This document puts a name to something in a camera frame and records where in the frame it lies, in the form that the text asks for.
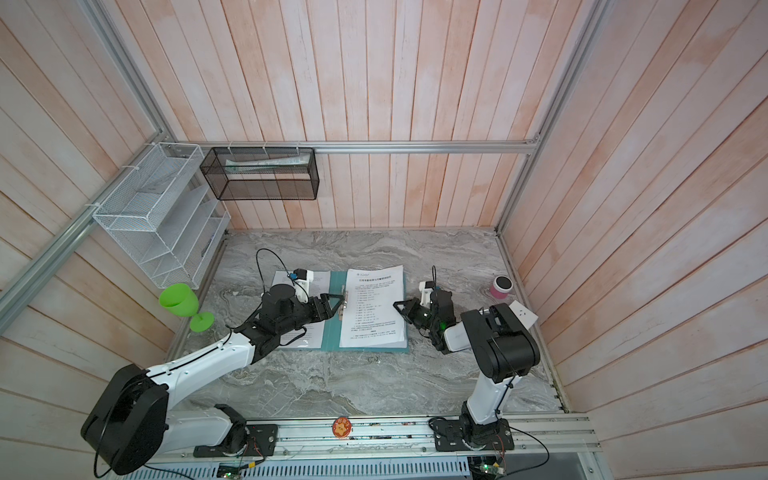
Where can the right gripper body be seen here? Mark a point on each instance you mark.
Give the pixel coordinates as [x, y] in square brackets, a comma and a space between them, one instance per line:
[434, 325]

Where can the green file folder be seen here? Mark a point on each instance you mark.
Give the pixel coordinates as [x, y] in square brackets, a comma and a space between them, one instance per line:
[333, 326]

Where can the printed paper stack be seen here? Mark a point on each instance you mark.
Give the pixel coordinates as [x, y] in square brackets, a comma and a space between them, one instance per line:
[370, 320]

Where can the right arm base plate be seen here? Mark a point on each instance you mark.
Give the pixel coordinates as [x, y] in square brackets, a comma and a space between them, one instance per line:
[464, 435]

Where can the pink cylindrical speaker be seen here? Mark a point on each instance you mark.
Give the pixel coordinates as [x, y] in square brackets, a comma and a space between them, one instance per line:
[501, 287]

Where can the green plastic goblet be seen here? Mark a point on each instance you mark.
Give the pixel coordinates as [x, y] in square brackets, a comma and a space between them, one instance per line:
[180, 300]

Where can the black mesh basket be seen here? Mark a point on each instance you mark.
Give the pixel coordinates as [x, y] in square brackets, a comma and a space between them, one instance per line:
[262, 173]

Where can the metal folder clip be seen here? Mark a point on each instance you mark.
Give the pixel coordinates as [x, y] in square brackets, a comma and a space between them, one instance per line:
[344, 299]

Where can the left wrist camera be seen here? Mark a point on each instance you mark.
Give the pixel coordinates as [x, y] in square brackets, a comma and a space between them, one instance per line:
[301, 280]

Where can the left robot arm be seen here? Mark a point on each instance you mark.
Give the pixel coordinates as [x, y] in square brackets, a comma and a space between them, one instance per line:
[133, 420]

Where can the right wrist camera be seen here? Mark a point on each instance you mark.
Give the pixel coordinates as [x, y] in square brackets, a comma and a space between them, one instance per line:
[426, 289]

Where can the printed paper sheet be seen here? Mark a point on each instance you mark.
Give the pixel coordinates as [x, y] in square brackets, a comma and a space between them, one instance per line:
[317, 285]

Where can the aluminium front rail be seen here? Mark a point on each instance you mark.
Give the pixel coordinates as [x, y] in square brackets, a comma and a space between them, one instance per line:
[379, 437]

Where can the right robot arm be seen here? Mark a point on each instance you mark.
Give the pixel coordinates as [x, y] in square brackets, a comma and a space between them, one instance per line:
[504, 349]

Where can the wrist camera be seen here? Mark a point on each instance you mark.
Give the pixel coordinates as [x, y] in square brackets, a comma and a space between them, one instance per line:
[301, 280]
[426, 289]

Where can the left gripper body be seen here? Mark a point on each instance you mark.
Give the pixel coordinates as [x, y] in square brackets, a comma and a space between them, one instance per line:
[303, 313]

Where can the white wire mesh shelf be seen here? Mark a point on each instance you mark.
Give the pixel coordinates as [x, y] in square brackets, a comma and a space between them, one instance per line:
[170, 227]

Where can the white power socket cube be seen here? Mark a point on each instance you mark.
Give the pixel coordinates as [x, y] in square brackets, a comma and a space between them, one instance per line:
[526, 317]

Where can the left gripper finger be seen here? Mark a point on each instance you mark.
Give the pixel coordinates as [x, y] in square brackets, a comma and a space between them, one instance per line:
[331, 300]
[327, 313]

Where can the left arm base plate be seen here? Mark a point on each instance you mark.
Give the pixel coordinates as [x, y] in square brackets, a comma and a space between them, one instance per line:
[257, 440]

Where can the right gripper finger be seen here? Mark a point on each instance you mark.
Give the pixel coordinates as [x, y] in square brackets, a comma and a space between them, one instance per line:
[413, 317]
[407, 305]

